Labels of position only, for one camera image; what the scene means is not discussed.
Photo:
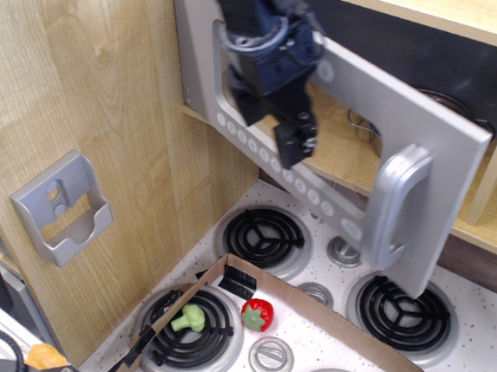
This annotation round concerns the back left stove burner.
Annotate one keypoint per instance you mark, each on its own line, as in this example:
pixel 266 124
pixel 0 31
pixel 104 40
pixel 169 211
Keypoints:
pixel 269 237

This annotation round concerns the steel cooking pot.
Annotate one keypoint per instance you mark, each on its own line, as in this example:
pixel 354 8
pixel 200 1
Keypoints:
pixel 366 132

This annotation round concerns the grey microwave door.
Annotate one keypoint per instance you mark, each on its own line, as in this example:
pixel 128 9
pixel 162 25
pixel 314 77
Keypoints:
pixel 429 159

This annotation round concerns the grey stove knob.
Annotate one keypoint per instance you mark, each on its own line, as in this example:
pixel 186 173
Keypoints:
pixel 318 292
pixel 343 254
pixel 271 354

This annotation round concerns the back right stove burner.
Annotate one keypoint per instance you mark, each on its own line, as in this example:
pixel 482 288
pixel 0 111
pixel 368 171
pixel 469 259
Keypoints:
pixel 425 329

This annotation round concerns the brown cardboard barrier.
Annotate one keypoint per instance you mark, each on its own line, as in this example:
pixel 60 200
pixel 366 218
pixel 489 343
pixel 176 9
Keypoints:
pixel 243 279

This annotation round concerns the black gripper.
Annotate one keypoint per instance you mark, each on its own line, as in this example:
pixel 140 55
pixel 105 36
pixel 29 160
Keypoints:
pixel 271 58

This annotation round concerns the grey middle stove knob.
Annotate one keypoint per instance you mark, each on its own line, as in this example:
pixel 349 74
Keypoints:
pixel 318 292

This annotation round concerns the red toy strawberry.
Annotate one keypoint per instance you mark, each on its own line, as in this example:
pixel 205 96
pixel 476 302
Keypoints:
pixel 257 314

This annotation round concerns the grey wall phone holder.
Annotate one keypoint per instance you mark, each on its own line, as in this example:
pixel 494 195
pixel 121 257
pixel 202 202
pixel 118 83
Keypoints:
pixel 43 200

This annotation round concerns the grey front stove knob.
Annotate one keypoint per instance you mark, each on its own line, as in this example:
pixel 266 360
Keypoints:
pixel 271 354

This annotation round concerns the green toy broccoli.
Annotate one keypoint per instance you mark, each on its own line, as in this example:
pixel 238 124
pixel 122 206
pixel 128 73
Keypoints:
pixel 192 316

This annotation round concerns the grey back stove knob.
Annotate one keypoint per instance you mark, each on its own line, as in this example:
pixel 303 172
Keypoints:
pixel 343 254

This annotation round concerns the orange toy food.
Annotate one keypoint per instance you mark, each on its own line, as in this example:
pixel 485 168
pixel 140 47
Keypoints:
pixel 45 356

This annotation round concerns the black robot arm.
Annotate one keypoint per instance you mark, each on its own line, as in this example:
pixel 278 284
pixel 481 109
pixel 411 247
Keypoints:
pixel 288 8

